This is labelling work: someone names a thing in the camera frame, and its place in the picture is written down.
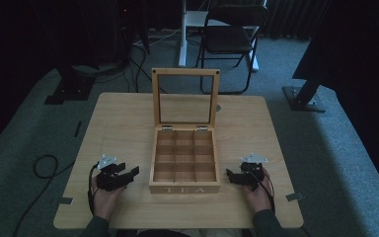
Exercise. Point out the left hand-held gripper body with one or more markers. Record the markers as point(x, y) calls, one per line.
point(107, 179)

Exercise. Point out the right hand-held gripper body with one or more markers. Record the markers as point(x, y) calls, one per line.
point(253, 177)

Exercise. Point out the person's right hand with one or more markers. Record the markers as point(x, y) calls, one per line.
point(258, 199)

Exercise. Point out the person's left hand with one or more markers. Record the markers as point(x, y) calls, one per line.
point(107, 202)

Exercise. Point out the grey tape piece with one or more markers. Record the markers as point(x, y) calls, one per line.
point(65, 200)
point(294, 197)

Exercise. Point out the wooden tea box with lid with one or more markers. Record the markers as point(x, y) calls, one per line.
point(184, 189)

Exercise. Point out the black tape strip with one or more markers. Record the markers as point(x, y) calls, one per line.
point(77, 129)

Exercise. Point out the black slanted stand with base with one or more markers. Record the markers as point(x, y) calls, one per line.
point(304, 98)

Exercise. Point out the black stand base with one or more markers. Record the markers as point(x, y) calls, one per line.
point(70, 89)

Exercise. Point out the black folding chair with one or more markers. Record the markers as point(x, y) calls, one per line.
point(227, 39)

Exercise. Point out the dark curtain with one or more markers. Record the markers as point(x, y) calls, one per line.
point(358, 49)

